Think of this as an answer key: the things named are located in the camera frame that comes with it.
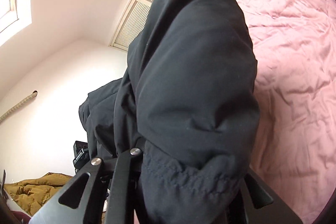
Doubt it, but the mustard yellow jacket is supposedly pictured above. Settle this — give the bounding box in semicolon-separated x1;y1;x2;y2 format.
4;172;72;217

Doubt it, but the beige wall pipe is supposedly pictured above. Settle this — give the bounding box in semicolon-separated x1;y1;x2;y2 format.
0;90;38;123

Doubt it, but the black puffer jacket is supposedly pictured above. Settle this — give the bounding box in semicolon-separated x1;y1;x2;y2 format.
79;0;260;223

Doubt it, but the black camera box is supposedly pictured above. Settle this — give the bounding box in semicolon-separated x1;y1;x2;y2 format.
73;140;89;170

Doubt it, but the pink bed sheet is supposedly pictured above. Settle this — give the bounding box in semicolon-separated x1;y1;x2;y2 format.
236;0;335;223

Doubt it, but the dark red sleeve forearm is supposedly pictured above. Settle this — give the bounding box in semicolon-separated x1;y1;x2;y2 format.
11;211;31;224

